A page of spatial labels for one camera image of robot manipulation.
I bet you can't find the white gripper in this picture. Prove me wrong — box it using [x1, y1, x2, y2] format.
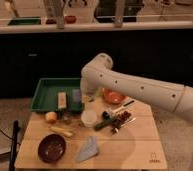
[80, 80, 101, 99]

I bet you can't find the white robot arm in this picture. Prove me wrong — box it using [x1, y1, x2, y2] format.
[80, 53, 193, 171]

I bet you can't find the red bowl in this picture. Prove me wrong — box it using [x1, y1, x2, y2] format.
[103, 88, 126, 105]

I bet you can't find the dark brown bowl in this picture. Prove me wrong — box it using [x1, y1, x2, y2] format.
[38, 134, 66, 163]

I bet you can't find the white round container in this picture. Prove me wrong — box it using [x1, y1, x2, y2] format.
[81, 110, 97, 127]

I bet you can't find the wooden block in tray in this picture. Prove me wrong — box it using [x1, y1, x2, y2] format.
[58, 92, 67, 109]

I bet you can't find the black round lid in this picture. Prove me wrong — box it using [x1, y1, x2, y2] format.
[102, 111, 110, 120]

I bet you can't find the small glass jar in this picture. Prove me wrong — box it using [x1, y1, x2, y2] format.
[62, 112, 71, 125]

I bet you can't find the green cucumber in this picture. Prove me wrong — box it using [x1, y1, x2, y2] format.
[94, 118, 116, 131]

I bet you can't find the white black marker pen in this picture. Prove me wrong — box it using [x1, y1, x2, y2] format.
[112, 100, 134, 113]

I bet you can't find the green plastic tray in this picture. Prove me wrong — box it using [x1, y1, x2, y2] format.
[30, 78, 85, 114]

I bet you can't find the orange round fruit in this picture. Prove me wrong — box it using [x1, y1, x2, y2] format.
[45, 111, 57, 123]

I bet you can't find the silver metal utensil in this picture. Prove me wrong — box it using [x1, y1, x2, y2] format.
[120, 117, 136, 128]

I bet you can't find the yellow corn cob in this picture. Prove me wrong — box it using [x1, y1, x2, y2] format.
[49, 126, 73, 137]

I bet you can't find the light blue folded cloth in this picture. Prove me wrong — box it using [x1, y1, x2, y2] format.
[75, 136, 99, 163]

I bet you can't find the black stand pole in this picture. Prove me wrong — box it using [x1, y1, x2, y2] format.
[9, 120, 20, 171]

